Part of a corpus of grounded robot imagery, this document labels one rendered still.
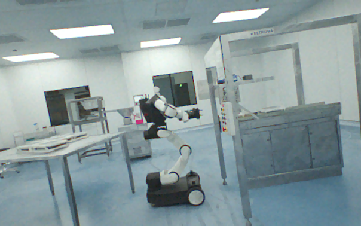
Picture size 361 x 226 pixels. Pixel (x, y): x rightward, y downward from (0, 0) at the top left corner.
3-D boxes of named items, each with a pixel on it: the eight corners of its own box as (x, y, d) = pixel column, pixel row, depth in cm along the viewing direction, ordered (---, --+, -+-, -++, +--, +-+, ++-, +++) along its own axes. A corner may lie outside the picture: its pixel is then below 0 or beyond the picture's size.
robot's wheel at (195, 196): (187, 207, 252) (186, 189, 250) (187, 204, 257) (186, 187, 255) (205, 205, 252) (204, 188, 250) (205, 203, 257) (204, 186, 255)
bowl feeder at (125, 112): (119, 127, 496) (116, 109, 492) (121, 125, 531) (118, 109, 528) (141, 122, 503) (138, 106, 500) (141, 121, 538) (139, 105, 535)
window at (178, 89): (157, 110, 774) (152, 76, 764) (157, 110, 775) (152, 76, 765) (197, 104, 795) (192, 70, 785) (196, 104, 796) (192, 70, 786)
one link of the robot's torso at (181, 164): (164, 181, 268) (181, 144, 265) (165, 175, 288) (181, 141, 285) (177, 186, 269) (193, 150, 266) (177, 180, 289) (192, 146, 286)
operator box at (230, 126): (229, 136, 181) (225, 103, 179) (224, 133, 198) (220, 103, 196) (236, 134, 181) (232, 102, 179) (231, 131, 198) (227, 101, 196)
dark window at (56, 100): (51, 127, 723) (43, 91, 713) (51, 127, 724) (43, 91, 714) (95, 119, 743) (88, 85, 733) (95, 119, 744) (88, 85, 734)
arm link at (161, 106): (168, 104, 221) (158, 96, 238) (162, 116, 223) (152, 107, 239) (177, 108, 229) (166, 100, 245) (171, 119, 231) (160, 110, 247)
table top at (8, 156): (-47, 167, 255) (-48, 164, 254) (42, 143, 359) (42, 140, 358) (63, 158, 208) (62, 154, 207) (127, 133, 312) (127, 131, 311)
